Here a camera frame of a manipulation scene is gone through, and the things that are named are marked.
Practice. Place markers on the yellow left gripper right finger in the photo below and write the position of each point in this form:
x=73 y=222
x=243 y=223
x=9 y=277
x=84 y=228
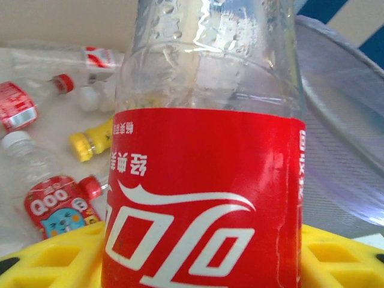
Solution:
x=339 y=264

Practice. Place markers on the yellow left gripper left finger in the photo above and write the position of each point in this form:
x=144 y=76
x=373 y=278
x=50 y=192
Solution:
x=60 y=264

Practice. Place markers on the Qoo bottle white cap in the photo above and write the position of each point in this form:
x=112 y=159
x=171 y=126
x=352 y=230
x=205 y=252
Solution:
x=54 y=204

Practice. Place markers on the yellow snack packet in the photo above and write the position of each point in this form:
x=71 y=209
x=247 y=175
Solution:
x=81 y=147

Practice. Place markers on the red snack packet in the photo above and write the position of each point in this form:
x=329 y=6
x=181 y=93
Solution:
x=15 y=105
x=198 y=180

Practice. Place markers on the clear bottle wide white cap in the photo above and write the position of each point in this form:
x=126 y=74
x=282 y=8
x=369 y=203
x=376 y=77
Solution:
x=88 y=99

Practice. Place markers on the translucent purple plastic bin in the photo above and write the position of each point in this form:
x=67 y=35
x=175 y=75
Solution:
x=339 y=126

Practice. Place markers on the clear bottle red cap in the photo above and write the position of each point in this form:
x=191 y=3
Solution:
x=90 y=186

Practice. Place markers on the clear bottle red-white label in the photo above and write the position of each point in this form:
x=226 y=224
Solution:
x=99 y=58

